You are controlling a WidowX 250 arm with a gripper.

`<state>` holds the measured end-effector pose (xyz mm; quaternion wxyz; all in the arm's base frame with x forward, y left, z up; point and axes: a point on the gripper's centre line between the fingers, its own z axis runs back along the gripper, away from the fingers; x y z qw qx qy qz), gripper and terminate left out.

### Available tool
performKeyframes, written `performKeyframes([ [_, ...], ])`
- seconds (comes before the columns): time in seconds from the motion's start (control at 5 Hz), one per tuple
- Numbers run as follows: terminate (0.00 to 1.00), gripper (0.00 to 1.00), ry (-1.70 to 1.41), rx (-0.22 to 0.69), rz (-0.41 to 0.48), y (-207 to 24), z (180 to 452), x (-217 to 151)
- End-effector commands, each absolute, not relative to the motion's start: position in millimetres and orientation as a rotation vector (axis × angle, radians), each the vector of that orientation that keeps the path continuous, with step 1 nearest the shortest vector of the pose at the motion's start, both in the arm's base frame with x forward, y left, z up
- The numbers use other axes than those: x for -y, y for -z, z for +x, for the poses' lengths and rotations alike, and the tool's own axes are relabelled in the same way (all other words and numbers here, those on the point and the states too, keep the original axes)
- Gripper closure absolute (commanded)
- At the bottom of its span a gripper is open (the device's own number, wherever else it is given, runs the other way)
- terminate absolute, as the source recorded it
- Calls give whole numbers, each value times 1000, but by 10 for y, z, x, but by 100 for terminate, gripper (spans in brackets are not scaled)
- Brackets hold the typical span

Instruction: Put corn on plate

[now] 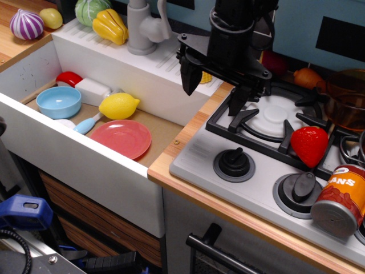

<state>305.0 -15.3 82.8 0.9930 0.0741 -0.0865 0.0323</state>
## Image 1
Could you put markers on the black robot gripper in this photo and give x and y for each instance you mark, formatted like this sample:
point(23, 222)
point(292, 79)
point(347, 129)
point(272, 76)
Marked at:
point(227, 57)

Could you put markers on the yellow toy corn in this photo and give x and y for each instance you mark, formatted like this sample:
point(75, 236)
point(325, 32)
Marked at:
point(206, 78)

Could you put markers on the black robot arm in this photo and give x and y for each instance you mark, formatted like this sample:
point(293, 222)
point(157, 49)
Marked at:
point(239, 18)

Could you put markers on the pink plastic plate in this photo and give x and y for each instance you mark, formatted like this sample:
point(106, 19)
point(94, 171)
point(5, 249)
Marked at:
point(127, 137)

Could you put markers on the grey metal mounting plate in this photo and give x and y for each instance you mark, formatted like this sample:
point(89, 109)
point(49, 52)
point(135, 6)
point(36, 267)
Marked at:
point(43, 258)

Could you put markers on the dark red toy vegetable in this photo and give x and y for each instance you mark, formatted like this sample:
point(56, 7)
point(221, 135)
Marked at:
point(274, 62)

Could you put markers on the grey toy stove top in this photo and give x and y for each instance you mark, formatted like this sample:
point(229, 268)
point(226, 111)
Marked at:
point(195, 165)

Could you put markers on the grey toy faucet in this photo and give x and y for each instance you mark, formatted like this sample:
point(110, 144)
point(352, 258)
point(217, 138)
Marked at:
point(145, 31)

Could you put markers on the black left stove knob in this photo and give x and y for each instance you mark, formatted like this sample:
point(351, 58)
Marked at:
point(234, 165)

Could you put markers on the black stove knob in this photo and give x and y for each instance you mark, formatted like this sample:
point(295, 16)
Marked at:
point(295, 194)
point(234, 165)

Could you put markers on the orange toy carrot piece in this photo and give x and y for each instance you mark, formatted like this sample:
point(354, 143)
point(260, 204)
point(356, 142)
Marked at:
point(307, 78)

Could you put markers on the black stove grate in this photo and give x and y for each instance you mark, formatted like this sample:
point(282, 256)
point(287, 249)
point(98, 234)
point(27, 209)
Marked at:
point(266, 127)

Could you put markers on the yellow toy lemon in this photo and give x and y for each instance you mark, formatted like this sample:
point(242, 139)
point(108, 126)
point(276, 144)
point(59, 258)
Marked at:
point(119, 106)

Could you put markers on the red toy strawberry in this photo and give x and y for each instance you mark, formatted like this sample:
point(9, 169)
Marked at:
point(310, 144)

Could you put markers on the yellow toy bell pepper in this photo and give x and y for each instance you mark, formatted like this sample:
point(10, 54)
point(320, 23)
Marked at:
point(109, 25)

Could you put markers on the white toy salt shaker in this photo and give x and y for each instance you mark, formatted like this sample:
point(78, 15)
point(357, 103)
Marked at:
point(93, 92)

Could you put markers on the orange transparent toy pot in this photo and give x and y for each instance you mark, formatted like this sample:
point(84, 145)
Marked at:
point(344, 92)

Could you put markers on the black right stove knob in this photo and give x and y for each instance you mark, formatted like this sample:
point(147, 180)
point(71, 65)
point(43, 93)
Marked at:
point(295, 194)

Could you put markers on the blue and white toy brush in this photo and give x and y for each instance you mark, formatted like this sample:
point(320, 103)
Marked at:
point(87, 125)

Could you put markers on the green toy cabbage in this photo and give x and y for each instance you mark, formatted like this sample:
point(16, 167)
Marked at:
point(87, 10)

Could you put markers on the red and white toy mushroom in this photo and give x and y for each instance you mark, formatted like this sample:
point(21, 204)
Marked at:
point(68, 78)

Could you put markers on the light blue plastic bowl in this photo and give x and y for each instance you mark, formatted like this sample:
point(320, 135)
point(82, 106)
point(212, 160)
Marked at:
point(59, 102)

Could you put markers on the yellow-green toy potato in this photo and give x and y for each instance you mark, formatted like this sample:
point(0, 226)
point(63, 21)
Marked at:
point(52, 18)

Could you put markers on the orange toy beans can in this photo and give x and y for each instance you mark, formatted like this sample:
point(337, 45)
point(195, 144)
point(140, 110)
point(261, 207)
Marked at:
point(339, 208)

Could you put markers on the purple striped toy onion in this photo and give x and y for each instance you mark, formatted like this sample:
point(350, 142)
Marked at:
point(26, 25)

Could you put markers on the blue clamp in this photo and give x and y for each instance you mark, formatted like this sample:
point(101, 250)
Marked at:
point(26, 213)

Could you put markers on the black oven door handle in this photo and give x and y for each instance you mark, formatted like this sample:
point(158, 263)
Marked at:
point(216, 256)

